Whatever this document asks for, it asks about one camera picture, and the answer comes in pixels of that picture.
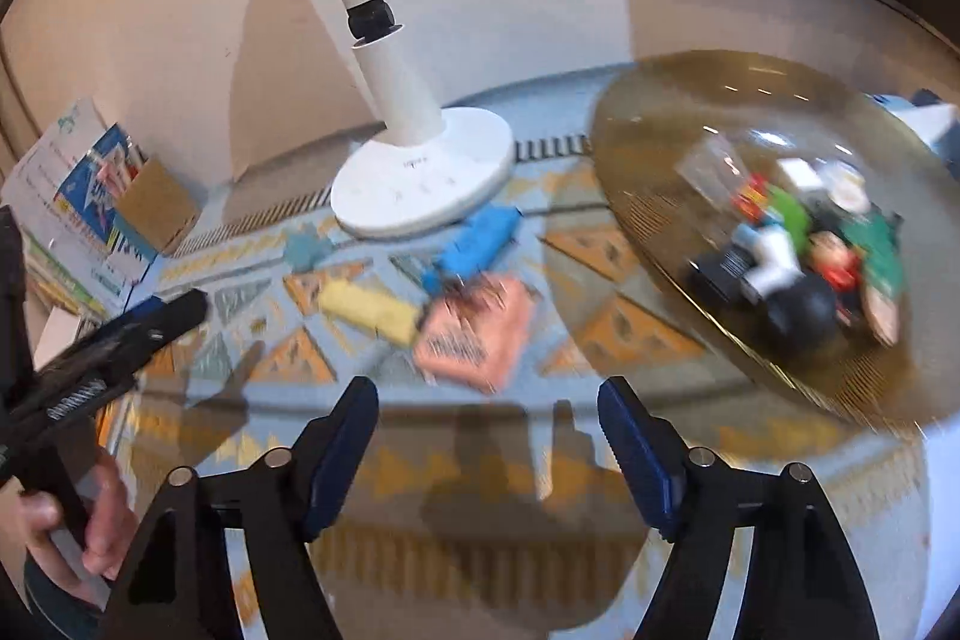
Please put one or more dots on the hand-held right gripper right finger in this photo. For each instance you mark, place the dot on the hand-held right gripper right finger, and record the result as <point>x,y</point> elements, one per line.
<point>637,460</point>

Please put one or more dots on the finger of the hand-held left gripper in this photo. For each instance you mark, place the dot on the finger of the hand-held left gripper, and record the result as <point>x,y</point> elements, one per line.
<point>161,319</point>

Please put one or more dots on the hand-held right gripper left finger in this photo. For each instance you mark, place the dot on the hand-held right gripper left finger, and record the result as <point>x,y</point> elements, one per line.
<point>341,452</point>

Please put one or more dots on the pink printed box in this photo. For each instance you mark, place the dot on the pink printed box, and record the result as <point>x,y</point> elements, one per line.
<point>476,332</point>

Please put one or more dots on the large black lighter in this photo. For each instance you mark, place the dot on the large black lighter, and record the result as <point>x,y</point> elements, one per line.
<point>720,274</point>

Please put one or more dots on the black haired cartoon figurine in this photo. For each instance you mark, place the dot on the black haired cartoon figurine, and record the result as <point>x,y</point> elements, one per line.
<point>802,314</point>

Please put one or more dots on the white robot toy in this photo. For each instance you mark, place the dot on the white robot toy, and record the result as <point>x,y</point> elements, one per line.
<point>772,257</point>

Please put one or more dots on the small pink device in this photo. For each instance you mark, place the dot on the small pink device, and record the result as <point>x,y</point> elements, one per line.
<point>883,310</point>

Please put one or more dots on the green translucent toy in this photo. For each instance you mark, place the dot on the green translucent toy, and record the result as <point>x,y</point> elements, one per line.
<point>787,212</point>

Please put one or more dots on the teal crinkled plastic toy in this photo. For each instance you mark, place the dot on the teal crinkled plastic toy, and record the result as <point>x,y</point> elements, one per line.
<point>877,254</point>

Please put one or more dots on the brown ribbed glass bowl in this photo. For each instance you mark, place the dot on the brown ribbed glass bowl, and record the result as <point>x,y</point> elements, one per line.
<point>660,108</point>

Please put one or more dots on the person's left hand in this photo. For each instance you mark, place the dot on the person's left hand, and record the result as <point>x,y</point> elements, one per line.
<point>105,520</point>

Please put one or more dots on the brown cardboard box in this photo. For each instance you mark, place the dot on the brown cardboard box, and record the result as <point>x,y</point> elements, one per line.
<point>157,209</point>

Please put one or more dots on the blue printed box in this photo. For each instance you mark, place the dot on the blue printed box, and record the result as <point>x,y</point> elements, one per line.
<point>94,197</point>

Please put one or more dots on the yellow rectangular block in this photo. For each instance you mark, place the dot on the yellow rectangular block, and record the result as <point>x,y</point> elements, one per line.
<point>371,308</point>

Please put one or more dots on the patterned blue tablecloth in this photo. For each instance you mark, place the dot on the patterned blue tablecloth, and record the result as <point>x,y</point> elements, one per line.
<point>570,302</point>

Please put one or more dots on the white printed carton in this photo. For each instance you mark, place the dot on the white printed carton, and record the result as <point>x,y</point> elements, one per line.
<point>41,183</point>

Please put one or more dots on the blue lighter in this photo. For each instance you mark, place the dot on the blue lighter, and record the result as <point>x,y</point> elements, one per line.
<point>476,242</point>

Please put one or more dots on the white standing fan base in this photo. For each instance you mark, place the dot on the white standing fan base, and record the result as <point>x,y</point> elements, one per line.
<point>424,175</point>

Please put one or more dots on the white box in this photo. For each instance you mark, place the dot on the white box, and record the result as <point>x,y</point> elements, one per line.
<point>926,119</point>

